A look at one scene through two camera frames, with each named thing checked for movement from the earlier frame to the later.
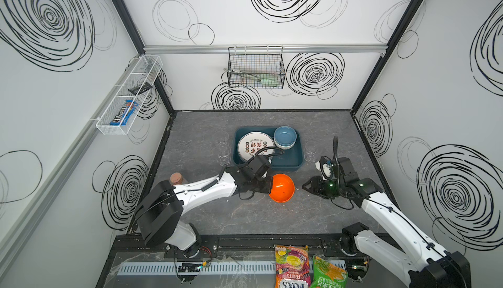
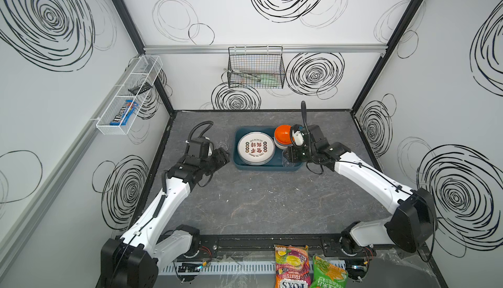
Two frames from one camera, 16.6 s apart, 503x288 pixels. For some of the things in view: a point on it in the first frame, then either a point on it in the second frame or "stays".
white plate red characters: [251, 143] stays
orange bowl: [283, 188] to [283, 133]
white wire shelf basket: [116, 118] stays
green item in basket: [270, 80] stays
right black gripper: [317, 186] to [295, 152]
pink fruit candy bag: [292, 266] stays
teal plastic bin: [291, 160] stays
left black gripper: [263, 184] to [220, 156]
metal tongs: [249, 74] stays
